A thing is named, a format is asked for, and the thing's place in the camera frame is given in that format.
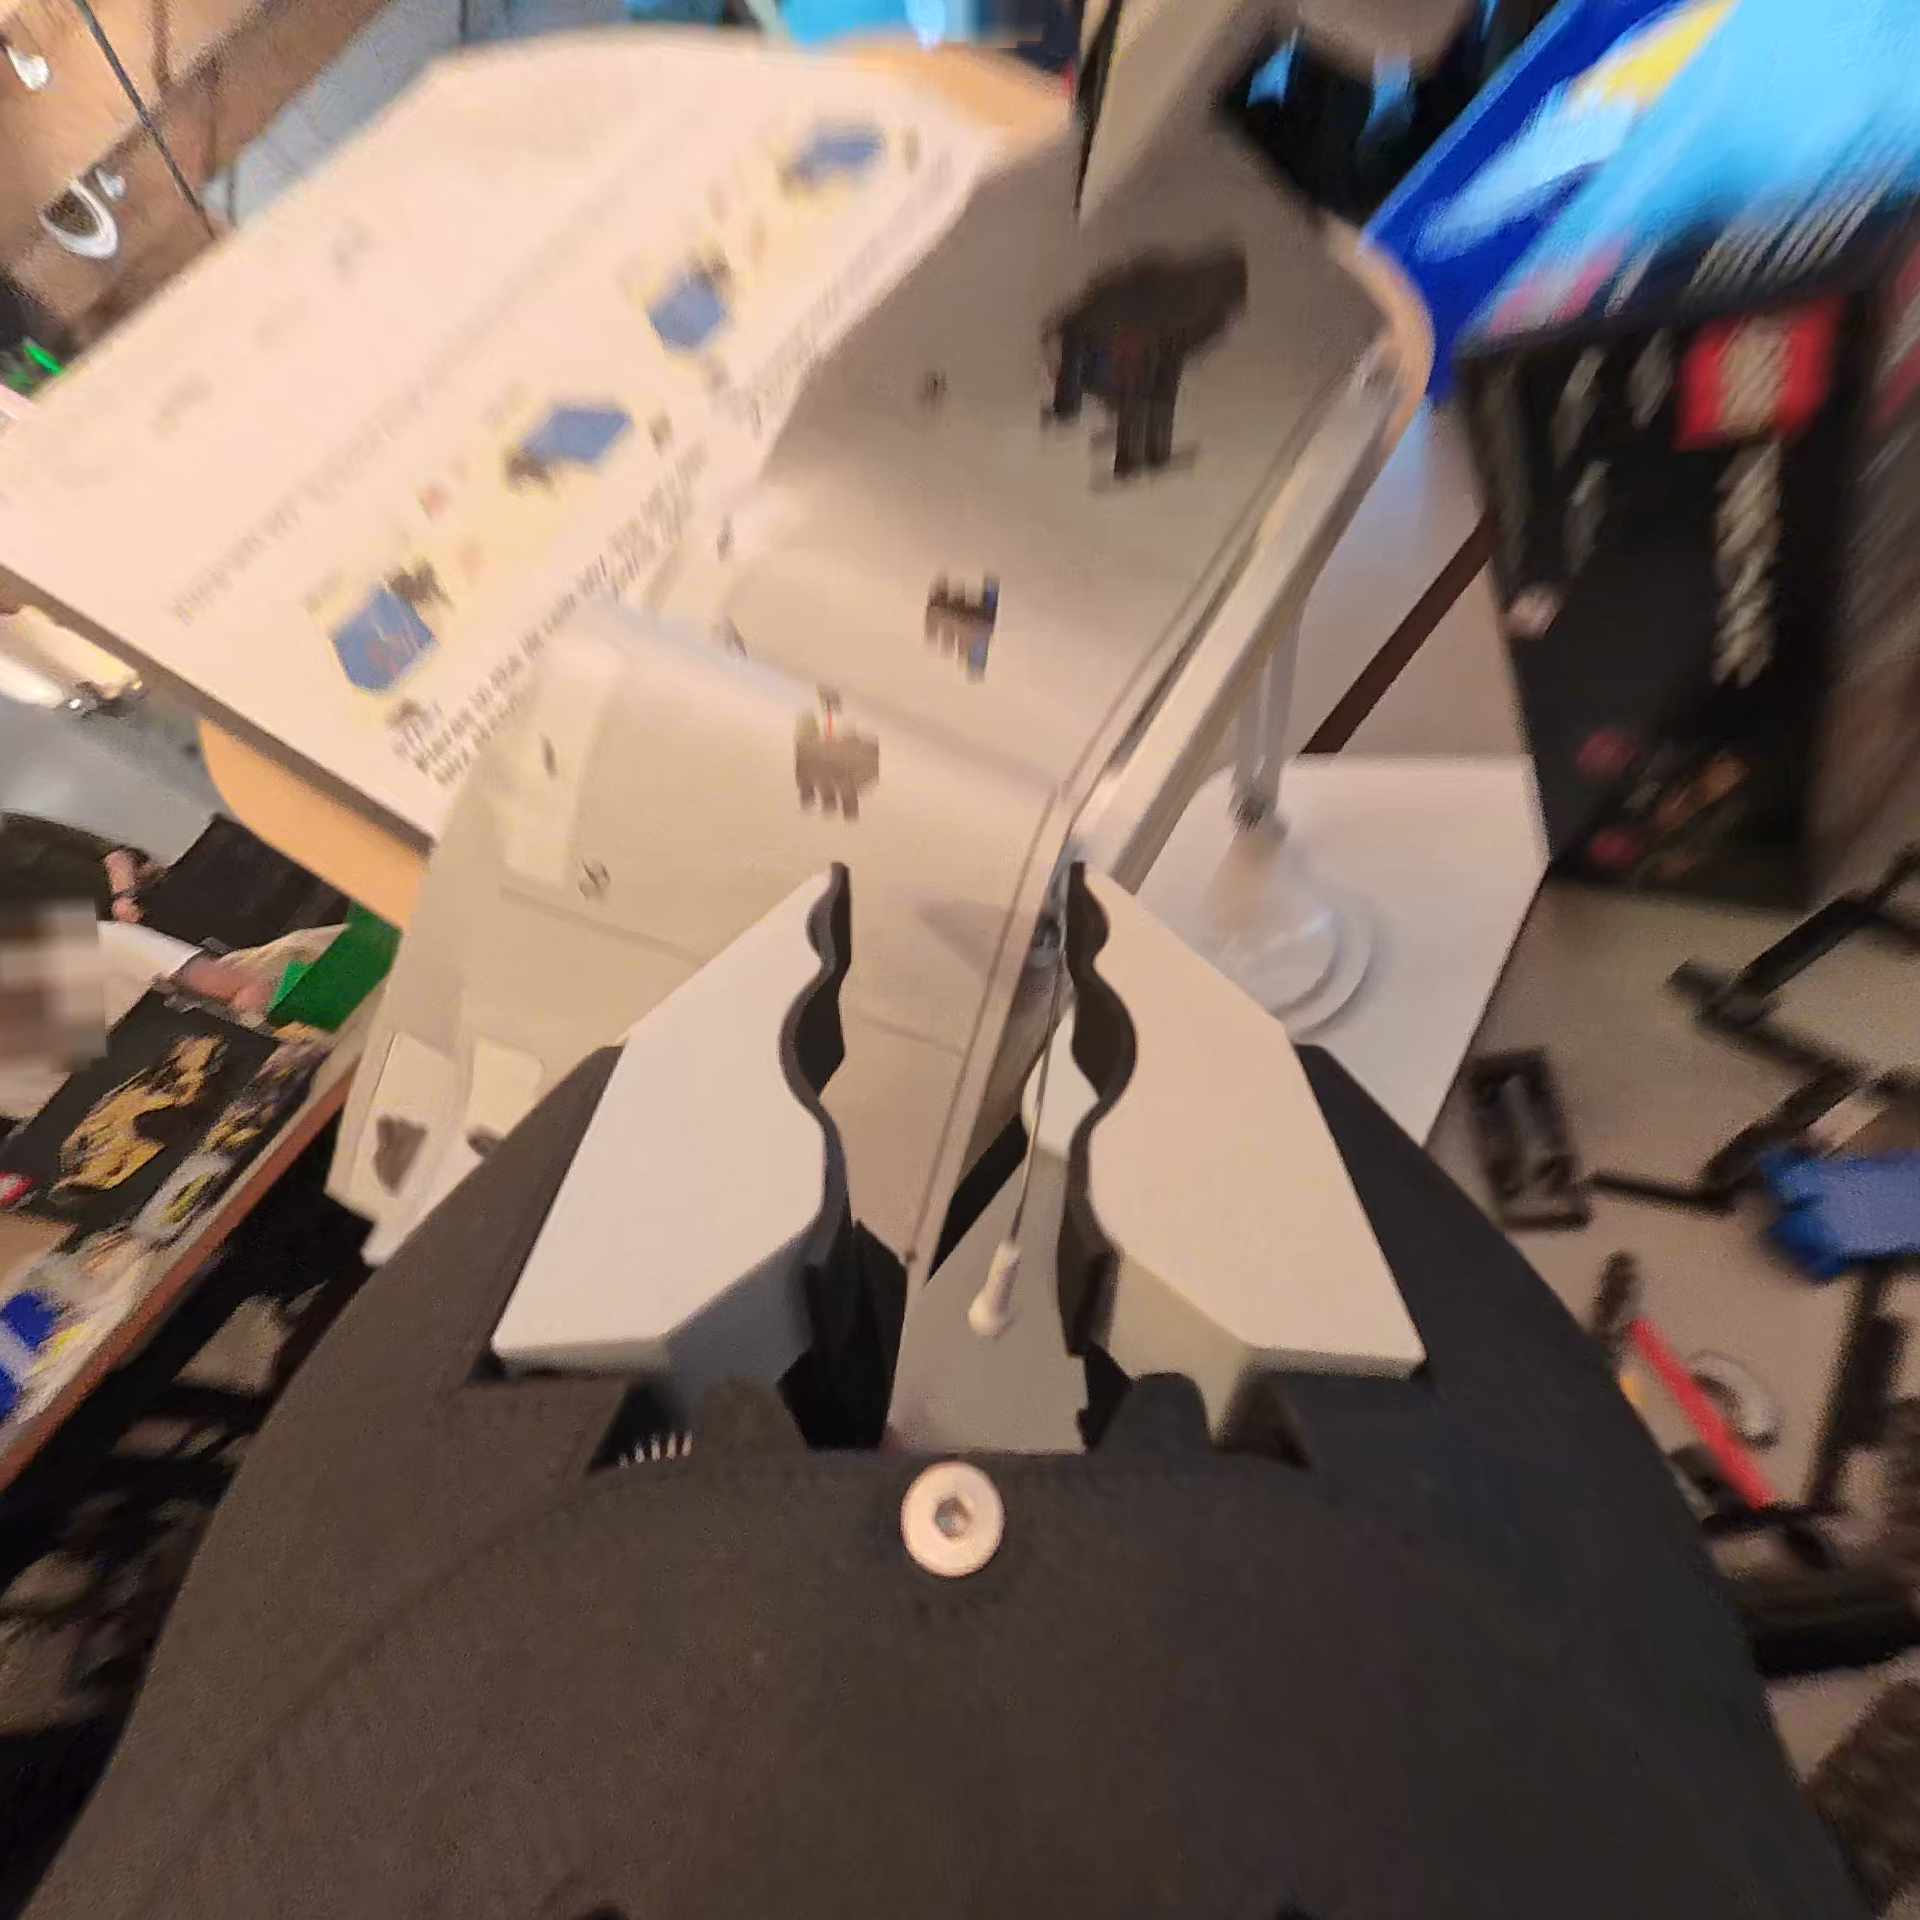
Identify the toy truck box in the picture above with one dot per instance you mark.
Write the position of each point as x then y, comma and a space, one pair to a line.
1724, 599

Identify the black curved panel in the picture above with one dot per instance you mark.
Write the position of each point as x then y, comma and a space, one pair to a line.
1830, 1622

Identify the dark printed box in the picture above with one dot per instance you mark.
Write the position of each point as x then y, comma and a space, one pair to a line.
136, 1126

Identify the red axle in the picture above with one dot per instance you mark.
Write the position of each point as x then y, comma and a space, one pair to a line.
1695, 1411

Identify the instruction booklet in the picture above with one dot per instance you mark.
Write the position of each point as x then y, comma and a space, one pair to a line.
599, 376

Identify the blue hinged fender panel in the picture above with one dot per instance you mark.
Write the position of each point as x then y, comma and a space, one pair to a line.
1838, 1208

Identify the white rounded board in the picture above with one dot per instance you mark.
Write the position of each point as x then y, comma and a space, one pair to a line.
1440, 869

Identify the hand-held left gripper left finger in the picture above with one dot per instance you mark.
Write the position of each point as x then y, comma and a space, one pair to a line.
675, 1201

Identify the grey desk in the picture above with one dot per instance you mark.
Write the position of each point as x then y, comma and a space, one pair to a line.
1620, 974

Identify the grey table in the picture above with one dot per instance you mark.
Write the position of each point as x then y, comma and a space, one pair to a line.
1411, 569

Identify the green sheet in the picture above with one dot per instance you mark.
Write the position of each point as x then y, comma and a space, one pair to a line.
339, 968

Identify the black rectangular frame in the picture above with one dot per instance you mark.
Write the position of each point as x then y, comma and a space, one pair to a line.
1523, 1141

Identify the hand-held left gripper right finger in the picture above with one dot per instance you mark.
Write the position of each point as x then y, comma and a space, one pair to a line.
1244, 1201

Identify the heap of black beams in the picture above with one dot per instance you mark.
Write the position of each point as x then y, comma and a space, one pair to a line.
1786, 961

